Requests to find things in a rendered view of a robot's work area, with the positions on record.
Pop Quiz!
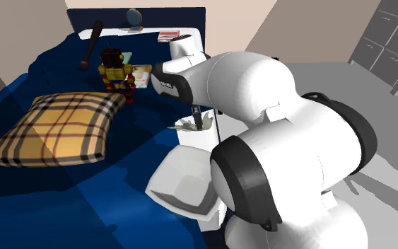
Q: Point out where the pale crumpled cloth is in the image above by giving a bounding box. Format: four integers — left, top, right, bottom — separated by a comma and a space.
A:
167, 115, 215, 133

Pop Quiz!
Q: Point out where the white square bowl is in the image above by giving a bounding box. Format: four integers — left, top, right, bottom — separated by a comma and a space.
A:
144, 144, 221, 222

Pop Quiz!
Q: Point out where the beige book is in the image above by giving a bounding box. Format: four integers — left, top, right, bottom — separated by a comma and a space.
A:
131, 64, 153, 89

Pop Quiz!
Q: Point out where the red and white book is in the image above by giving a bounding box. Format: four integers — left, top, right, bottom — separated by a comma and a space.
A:
157, 30, 181, 43

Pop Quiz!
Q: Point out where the yellow and red toy robot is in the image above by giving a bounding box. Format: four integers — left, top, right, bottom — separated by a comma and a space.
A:
97, 42, 137, 104

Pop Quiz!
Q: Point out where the blue bed with dark headboard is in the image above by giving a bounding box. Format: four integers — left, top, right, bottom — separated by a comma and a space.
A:
0, 6, 207, 249

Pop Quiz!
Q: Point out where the round blue table mirror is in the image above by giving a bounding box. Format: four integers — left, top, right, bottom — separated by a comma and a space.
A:
125, 8, 144, 33

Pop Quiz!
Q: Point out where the black baseball bat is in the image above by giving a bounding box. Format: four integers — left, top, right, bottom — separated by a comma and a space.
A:
78, 20, 105, 71

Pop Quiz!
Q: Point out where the tan plaid pillow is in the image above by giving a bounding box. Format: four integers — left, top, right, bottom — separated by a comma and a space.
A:
0, 91, 127, 168

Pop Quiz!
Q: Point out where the grey cabinet with drawers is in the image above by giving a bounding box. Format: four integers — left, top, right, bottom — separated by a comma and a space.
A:
347, 0, 398, 97

